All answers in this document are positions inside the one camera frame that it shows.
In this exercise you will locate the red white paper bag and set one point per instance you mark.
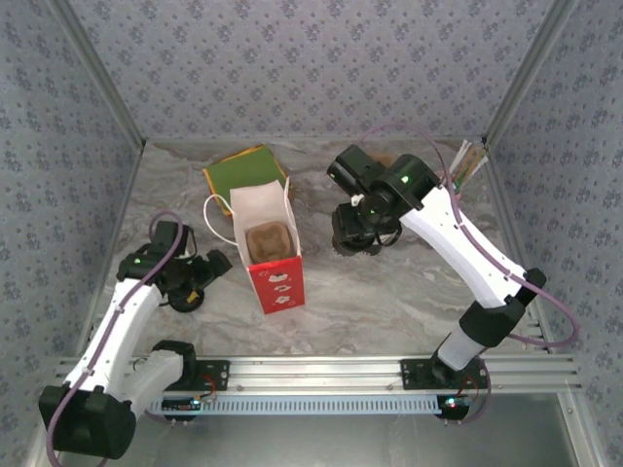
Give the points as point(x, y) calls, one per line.
point(277, 287)

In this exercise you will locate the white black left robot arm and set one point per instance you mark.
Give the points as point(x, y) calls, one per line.
point(117, 331)

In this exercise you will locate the black plastic cup lid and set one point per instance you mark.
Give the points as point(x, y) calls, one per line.
point(187, 305)

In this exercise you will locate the white wrapped straw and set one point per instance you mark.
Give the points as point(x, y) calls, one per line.
point(462, 152)
point(478, 168)

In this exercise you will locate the left controller board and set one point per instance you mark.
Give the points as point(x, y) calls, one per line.
point(180, 404)

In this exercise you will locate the controller board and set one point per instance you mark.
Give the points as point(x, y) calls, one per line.
point(180, 404)
point(455, 403)

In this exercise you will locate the right controller board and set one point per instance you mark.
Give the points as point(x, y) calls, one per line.
point(455, 403)

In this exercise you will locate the grey metal panel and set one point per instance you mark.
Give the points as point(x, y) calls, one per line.
point(311, 442)

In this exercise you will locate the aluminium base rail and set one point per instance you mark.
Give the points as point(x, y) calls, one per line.
point(311, 374)

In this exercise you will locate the aluminium frame post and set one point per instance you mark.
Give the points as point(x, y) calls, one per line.
point(97, 73)
point(530, 73)

